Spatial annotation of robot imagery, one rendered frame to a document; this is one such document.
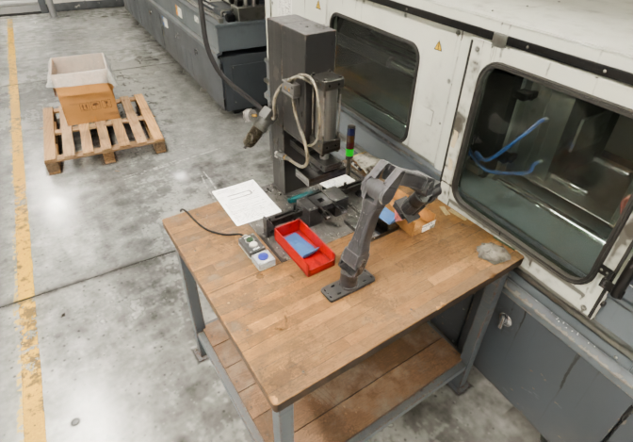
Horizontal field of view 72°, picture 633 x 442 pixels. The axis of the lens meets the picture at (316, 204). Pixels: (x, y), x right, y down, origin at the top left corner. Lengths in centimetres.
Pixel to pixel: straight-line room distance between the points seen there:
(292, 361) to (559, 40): 130
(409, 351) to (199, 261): 115
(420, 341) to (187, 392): 119
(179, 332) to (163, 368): 23
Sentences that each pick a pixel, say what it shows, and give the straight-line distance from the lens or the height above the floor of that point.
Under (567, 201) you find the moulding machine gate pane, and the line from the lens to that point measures 174.
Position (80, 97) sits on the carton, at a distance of 478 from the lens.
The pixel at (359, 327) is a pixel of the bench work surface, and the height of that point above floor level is 90.
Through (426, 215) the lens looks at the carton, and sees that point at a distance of 190.
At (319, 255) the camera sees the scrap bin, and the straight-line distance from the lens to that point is 168.
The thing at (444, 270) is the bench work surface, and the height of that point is 90.
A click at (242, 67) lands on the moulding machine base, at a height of 53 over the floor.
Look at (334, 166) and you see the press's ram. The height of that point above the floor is 117.
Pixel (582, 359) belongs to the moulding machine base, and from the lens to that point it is 202.
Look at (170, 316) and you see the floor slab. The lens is 276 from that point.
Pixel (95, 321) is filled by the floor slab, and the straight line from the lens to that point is 289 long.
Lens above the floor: 204
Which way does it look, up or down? 36 degrees down
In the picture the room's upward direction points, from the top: 2 degrees clockwise
